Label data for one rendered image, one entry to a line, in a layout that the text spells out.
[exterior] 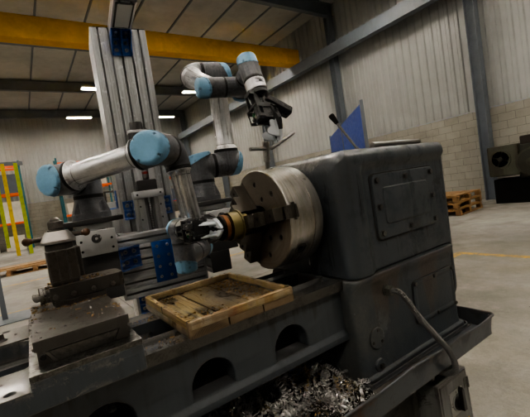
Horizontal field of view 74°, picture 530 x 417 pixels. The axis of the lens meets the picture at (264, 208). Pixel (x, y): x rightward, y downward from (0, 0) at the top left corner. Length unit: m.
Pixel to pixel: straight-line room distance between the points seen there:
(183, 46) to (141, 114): 11.15
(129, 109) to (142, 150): 0.62
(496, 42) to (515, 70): 0.92
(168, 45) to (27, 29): 3.75
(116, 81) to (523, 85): 10.33
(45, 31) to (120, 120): 10.18
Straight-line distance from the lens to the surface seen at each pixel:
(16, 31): 11.88
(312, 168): 1.13
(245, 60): 1.36
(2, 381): 0.86
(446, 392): 1.48
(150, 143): 1.25
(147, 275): 1.61
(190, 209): 1.36
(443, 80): 12.09
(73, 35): 12.04
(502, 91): 11.42
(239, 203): 1.11
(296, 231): 1.01
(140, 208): 1.70
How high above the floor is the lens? 1.17
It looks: 3 degrees down
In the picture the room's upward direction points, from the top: 9 degrees counter-clockwise
